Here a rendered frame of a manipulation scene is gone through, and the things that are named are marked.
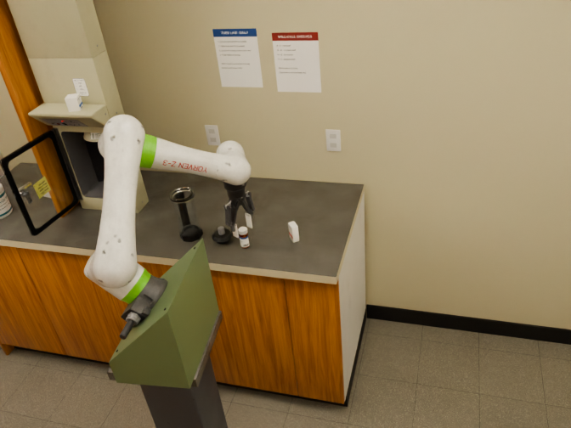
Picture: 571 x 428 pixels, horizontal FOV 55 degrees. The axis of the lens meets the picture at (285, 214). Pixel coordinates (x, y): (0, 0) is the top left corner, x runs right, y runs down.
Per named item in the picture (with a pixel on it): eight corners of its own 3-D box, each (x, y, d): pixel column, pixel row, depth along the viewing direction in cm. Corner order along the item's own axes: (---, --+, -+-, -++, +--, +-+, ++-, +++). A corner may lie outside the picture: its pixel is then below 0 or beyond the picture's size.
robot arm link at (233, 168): (155, 131, 191) (148, 159, 196) (157, 145, 182) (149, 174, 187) (251, 153, 206) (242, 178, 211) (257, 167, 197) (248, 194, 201)
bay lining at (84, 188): (109, 171, 289) (88, 109, 270) (152, 174, 282) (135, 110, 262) (82, 195, 270) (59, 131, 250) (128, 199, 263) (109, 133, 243)
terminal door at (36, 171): (79, 202, 271) (52, 128, 248) (33, 238, 248) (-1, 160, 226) (77, 201, 271) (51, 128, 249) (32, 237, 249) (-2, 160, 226)
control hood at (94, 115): (50, 122, 249) (42, 102, 243) (112, 125, 240) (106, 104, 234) (35, 134, 240) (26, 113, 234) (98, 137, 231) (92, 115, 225)
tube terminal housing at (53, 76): (108, 183, 295) (61, 40, 252) (161, 186, 286) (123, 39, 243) (81, 208, 275) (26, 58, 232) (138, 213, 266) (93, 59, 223)
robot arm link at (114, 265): (93, 288, 155) (106, 106, 161) (87, 287, 170) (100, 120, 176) (139, 289, 160) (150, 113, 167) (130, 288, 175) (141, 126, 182)
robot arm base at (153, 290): (138, 335, 166) (122, 324, 164) (118, 351, 175) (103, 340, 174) (173, 273, 185) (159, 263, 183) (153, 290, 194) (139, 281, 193)
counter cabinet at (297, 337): (70, 280, 378) (23, 167, 328) (365, 319, 322) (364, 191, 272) (5, 355, 326) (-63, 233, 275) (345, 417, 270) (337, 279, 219)
